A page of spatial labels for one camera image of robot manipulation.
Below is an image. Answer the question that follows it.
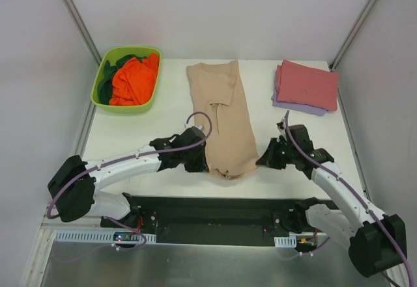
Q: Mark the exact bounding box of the dark green t shirt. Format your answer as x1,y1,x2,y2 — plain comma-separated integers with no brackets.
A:
97,54,143,105

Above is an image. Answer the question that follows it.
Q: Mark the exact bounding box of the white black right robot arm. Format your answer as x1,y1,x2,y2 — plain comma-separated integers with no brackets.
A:
257,122,407,277

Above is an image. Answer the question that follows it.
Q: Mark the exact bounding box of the orange t shirt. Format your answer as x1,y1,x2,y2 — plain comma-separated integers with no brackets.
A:
109,53,160,106

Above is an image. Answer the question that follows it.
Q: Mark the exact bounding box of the left aluminium corner post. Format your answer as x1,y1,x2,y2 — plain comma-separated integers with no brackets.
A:
61,0,102,65

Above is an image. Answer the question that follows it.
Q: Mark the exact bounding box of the right aluminium corner post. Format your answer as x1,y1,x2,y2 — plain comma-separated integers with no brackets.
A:
329,0,379,72

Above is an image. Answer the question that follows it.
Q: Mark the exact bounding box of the right white cable duct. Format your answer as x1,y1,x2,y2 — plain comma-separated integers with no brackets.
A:
274,236,297,249

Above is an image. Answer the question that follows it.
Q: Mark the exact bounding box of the white cable duct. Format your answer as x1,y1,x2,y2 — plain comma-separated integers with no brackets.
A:
274,236,297,249
55,230,157,245

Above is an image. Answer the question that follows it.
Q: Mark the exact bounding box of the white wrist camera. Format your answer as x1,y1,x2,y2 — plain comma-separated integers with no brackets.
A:
276,118,285,131
184,123,205,131

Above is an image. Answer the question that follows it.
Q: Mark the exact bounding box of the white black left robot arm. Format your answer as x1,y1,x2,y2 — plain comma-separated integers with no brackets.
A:
47,126,208,229

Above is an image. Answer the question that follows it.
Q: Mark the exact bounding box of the left white cable duct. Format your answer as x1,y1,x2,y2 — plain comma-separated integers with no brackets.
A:
55,230,157,245

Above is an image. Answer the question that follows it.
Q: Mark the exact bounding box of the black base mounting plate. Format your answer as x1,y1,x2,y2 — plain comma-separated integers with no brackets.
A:
120,196,314,247

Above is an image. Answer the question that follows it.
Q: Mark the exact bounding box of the folded red t shirt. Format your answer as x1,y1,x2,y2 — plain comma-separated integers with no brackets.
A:
276,60,339,111

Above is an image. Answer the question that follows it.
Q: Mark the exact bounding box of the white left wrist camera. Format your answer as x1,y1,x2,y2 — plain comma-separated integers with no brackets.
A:
184,123,205,131

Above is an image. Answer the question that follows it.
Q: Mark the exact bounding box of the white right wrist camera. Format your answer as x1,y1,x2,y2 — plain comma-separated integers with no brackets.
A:
276,118,285,131

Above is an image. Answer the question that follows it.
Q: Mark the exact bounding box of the folded purple t shirt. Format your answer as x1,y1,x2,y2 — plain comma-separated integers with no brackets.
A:
271,65,327,116

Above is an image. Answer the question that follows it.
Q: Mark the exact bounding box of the beige t shirt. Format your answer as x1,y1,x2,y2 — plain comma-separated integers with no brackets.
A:
186,61,259,180

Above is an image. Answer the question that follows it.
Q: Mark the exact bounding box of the aluminium corner post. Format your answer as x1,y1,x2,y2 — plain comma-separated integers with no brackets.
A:
329,0,379,72
61,0,102,65

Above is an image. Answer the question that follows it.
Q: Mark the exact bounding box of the green plastic basket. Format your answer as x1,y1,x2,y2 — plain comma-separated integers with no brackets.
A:
91,46,162,113

